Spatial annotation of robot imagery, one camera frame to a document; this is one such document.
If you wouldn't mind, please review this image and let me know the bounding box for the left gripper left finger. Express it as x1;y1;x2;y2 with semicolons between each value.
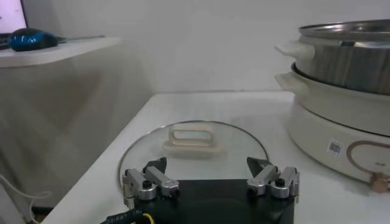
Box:
122;156;180;205

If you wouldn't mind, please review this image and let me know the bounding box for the laptop computer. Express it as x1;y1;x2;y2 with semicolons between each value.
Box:
0;0;29;40

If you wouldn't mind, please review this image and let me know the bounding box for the blue computer mouse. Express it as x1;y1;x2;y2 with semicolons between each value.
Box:
7;27;60;52

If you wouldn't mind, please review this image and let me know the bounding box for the round glass lid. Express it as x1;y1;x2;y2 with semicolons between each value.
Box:
117;119;271;191

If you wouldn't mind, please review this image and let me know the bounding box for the white side table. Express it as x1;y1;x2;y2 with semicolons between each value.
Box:
0;36;122;69

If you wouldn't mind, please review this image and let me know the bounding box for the cream electric cooker base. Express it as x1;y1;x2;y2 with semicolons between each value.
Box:
274;62;390;193

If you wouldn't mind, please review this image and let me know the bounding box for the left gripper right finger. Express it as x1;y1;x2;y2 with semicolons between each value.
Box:
246;156;301;204

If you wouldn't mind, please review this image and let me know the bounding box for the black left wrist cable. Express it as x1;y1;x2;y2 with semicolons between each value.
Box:
99;209;155;224

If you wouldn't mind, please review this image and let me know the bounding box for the white floor cable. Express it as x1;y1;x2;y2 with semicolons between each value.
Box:
0;175;53;223

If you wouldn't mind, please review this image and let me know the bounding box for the steel steamer basket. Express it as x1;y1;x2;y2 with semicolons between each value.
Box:
274;19;390;96

